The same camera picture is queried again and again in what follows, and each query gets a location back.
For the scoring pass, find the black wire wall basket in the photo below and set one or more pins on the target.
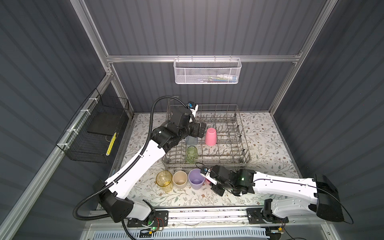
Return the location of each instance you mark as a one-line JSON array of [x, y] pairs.
[[88, 139]]

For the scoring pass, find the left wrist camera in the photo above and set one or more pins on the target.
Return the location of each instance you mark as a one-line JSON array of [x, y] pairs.
[[193, 107]]

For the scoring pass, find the blue transparent cup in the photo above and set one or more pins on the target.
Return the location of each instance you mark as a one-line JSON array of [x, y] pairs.
[[191, 141]]

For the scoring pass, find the beige plastic cup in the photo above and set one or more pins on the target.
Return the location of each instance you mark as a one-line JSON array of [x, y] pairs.
[[180, 179]]

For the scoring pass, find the green transparent cup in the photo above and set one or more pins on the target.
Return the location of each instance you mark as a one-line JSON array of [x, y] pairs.
[[191, 154]]

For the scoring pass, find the yellow brush in basket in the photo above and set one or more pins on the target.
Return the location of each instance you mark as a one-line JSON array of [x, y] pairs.
[[111, 144]]

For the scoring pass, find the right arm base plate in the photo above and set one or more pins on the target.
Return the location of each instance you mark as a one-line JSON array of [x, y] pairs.
[[257, 216]]

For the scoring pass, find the white mesh wall basket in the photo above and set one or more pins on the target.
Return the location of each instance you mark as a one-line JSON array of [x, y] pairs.
[[190, 71]]

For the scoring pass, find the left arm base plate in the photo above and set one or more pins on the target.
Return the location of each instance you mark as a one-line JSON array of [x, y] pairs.
[[155, 219]]

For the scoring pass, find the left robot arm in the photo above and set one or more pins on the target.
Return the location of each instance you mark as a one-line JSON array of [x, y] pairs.
[[114, 191]]

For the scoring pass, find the grey wire dish rack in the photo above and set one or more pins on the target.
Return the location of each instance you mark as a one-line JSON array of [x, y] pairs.
[[231, 150]]

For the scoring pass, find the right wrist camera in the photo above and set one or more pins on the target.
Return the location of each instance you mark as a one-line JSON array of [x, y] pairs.
[[206, 173]]

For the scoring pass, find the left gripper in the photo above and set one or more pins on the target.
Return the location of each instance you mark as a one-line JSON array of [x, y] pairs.
[[195, 132]]

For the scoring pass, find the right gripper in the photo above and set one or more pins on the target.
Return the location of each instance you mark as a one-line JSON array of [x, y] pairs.
[[215, 190]]

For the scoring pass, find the aluminium mounting rail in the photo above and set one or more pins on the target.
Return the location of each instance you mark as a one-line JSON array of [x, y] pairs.
[[212, 217]]

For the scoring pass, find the yellow transparent cup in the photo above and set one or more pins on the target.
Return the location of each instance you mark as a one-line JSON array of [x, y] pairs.
[[164, 180]]

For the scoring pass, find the purple plastic cup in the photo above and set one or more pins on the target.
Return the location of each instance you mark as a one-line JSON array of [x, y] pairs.
[[196, 179]]

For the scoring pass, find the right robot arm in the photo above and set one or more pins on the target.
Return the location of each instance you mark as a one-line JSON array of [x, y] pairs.
[[311, 196]]

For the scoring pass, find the items in white basket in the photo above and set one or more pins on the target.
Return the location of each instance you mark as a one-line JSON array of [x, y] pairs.
[[229, 79]]

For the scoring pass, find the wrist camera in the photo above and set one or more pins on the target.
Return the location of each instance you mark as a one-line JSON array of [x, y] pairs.
[[206, 173], [193, 107]]

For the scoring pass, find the floral table mat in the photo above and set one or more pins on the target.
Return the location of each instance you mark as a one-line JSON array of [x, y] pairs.
[[268, 155]]

